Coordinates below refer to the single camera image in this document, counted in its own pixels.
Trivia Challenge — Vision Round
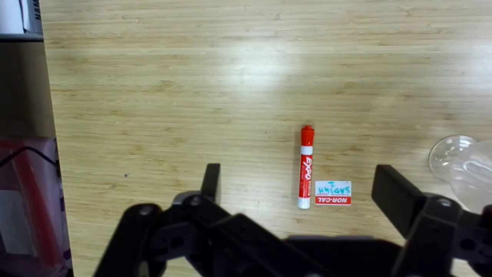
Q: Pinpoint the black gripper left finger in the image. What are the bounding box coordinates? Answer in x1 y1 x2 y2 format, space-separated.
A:
93 161 319 277

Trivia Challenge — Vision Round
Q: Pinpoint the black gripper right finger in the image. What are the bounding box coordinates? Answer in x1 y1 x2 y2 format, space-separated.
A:
370 163 492 277

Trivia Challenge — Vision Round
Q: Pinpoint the red Expo marker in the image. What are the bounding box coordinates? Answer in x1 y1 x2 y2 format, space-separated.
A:
296 124 316 210

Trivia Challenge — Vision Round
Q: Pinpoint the clear plastic wine glass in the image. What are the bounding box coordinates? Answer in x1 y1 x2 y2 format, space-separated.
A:
427 133 492 213

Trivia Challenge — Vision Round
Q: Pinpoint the white red label sticker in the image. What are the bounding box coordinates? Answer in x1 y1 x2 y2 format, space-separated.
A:
313 178 353 207

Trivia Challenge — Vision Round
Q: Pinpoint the white box with black print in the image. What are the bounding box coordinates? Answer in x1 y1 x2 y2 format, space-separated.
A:
0 0 43 38

